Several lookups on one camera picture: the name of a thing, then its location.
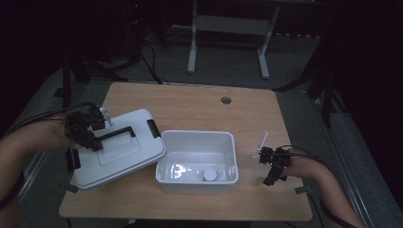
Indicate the metal floor rail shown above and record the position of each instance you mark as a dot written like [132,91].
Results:
[348,177]
[34,167]

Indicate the grey tape strip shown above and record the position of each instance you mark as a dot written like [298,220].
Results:
[302,190]

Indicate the white metal desk frame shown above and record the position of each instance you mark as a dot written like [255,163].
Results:
[228,24]

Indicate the black metal stand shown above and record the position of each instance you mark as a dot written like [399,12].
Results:
[66,85]
[326,95]

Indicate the person's right hand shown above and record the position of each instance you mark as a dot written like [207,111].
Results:
[299,167]

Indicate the small white cap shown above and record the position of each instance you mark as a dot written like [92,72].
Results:
[209,174]

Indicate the person's left hand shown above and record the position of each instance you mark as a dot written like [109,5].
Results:
[55,136]

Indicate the white plastic storage box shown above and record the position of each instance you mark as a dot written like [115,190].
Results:
[196,139]

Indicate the dark equipment rack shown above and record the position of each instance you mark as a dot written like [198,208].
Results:
[136,28]

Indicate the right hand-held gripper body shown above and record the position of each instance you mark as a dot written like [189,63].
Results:
[280,156]

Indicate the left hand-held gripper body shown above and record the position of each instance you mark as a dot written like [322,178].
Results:
[79,125]

